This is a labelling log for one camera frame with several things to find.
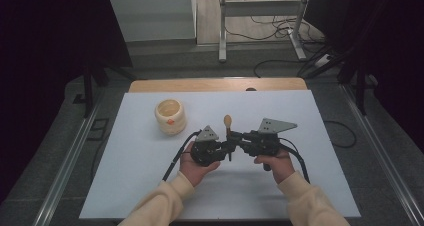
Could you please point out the wooden table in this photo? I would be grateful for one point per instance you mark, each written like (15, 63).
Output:
(200, 85)

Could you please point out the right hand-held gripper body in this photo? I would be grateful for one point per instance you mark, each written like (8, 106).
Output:
(266, 142)

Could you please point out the cream ceramic cup orange mark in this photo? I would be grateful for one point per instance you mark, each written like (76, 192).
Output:
(170, 119)

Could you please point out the person's left hand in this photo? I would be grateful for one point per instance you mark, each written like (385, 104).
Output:
(195, 172)

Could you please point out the black curtain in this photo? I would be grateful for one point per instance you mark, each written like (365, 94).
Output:
(43, 52)
(393, 52)

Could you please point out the silver metal floor rail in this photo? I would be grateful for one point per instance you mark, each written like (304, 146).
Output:
(66, 166)
(383, 152)

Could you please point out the black square floor plate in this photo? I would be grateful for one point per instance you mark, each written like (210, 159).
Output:
(98, 128)

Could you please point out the white power strip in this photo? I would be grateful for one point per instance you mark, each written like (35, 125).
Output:
(322, 60)

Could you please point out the black metal stand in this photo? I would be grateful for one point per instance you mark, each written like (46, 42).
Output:
(360, 82)
(88, 89)

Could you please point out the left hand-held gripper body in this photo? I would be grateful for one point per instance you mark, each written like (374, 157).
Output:
(205, 151)

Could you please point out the white cabinet panel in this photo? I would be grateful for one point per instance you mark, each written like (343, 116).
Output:
(153, 16)

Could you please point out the white table mat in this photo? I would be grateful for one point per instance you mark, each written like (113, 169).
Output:
(140, 172)

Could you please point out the person's right hand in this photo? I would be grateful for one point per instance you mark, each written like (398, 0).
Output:
(278, 167)

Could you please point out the white metal desk frame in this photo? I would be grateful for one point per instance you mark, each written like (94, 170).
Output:
(260, 8)

